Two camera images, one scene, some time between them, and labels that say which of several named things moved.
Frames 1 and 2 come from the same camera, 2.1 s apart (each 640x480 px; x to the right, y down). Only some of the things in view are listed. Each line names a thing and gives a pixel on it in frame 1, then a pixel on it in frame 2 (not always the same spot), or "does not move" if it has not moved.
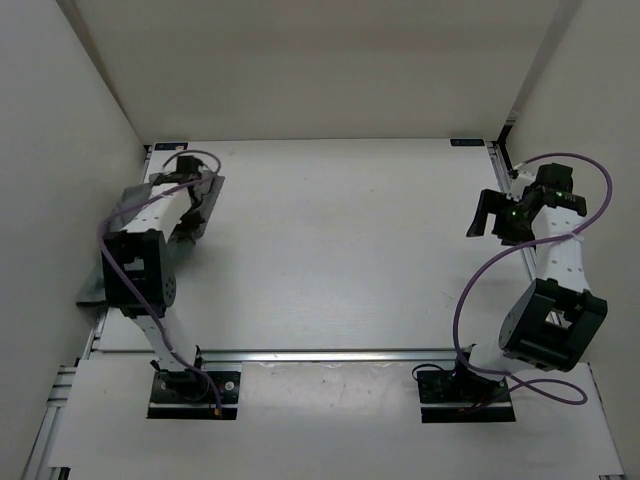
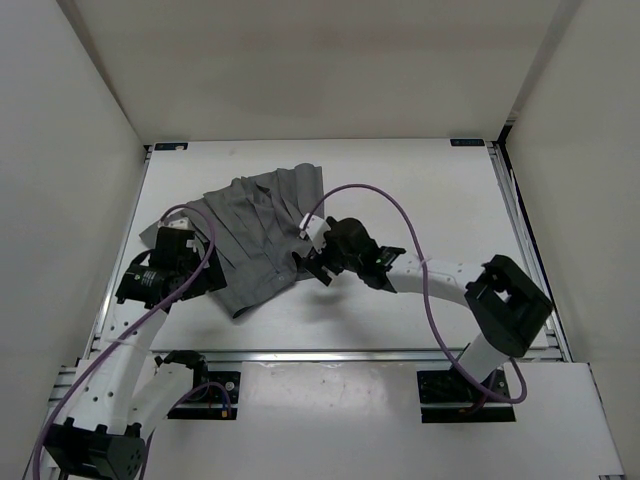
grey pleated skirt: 204,187 → 256,226
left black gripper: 180,228 → 211,279
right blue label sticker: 467,142 does not move
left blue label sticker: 173,146 does not move
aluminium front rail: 326,356 does not move
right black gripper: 489,202 → 315,261
